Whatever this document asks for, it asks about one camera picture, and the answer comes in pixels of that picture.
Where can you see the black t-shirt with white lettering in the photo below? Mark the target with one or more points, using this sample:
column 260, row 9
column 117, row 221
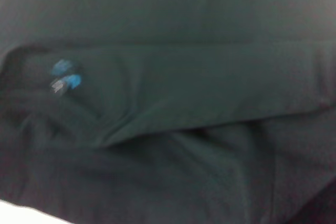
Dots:
column 168, row 90

